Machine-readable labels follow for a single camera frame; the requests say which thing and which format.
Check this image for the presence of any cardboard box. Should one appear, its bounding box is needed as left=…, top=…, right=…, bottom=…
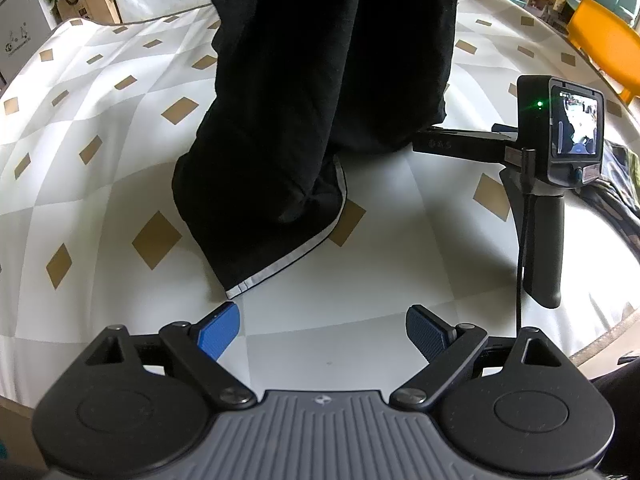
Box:
left=55, top=0, right=122, bottom=25

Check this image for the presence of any dark patterned clothing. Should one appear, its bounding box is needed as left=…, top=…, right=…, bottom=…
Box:
left=587, top=142, right=640, bottom=246

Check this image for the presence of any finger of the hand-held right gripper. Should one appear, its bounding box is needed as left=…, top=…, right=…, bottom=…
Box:
left=412, top=129, right=518, bottom=165

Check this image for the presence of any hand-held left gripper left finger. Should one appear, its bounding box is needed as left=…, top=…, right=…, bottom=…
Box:
left=85, top=301, right=258, bottom=408

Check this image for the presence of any white chest freezer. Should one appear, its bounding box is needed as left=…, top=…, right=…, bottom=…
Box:
left=0, top=0, right=53, bottom=86

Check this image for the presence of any person's dark clothing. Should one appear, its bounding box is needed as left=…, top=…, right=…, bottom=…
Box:
left=592, top=357, right=640, bottom=480

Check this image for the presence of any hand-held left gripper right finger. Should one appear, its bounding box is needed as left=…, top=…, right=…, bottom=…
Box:
left=390, top=304, right=571, bottom=411

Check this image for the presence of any grey checkered tablecloth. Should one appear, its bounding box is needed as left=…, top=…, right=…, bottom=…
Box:
left=0, top=0, right=640, bottom=411

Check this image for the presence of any yellow chair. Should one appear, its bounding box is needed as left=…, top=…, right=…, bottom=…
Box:
left=567, top=0, right=640, bottom=106

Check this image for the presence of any black t-shirt red lettering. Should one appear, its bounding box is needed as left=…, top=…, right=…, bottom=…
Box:
left=172, top=0, right=458, bottom=301

